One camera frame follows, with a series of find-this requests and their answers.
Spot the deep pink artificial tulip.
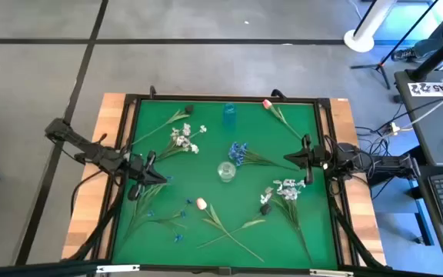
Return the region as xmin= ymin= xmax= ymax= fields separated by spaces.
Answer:
xmin=261 ymin=98 xmax=303 ymax=140

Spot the black tripod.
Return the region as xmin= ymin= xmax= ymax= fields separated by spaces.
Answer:
xmin=350 ymin=0 xmax=440 ymax=90

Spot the green table mat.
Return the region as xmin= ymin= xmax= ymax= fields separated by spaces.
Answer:
xmin=112 ymin=98 xmax=338 ymax=270

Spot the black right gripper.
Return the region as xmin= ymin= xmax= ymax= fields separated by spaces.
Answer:
xmin=283 ymin=133 xmax=328 ymax=185

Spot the white artificial flower bunch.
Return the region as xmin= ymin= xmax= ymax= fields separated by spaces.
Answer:
xmin=259 ymin=178 xmax=314 ymax=265
xmin=155 ymin=122 xmax=208 ymax=162

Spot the black aluminium table frame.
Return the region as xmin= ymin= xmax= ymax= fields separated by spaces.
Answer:
xmin=62 ymin=85 xmax=388 ymax=277

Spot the white round pillar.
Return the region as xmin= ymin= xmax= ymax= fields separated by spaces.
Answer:
xmin=343 ymin=0 xmax=398 ymax=54

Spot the white printed label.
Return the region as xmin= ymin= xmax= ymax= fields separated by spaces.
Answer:
xmin=408 ymin=78 xmax=443 ymax=97

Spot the blue glass vase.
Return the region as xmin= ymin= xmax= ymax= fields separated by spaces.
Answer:
xmin=222 ymin=102 xmax=238 ymax=130

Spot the pale pink artificial tulip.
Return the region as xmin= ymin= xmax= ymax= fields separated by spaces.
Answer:
xmin=195 ymin=197 xmax=265 ymax=263

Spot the person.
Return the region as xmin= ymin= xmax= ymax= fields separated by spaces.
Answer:
xmin=390 ymin=7 xmax=443 ymax=63

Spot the sparse blue flower sprig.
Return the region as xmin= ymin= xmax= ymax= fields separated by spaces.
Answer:
xmin=121 ymin=175 xmax=194 ymax=244

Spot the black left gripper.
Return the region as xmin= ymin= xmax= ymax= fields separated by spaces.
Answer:
xmin=127 ymin=150 xmax=168 ymax=202

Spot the clear glass vase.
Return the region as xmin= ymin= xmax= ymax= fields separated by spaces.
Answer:
xmin=217 ymin=161 xmax=237 ymax=183

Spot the dense blue flower bunch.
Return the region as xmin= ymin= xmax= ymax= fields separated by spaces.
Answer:
xmin=228 ymin=141 xmax=299 ymax=172

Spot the black floor cable tangle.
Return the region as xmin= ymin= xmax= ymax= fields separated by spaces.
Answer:
xmin=354 ymin=98 xmax=413 ymax=155

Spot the black pole stand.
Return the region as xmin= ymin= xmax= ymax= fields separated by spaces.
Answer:
xmin=405 ymin=22 xmax=443 ymax=82

